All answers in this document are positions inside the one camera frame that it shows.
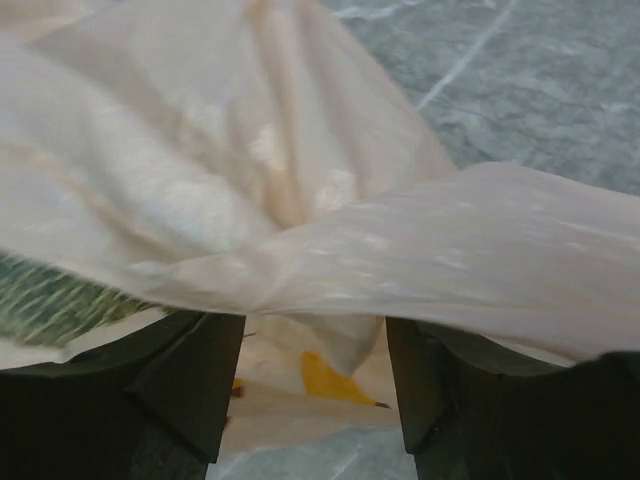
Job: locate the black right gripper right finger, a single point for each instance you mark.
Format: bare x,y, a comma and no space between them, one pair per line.
473,409

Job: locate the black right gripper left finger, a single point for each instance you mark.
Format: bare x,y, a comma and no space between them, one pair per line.
152,405

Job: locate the orange translucent plastic bag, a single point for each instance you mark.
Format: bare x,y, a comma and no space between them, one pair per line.
250,157

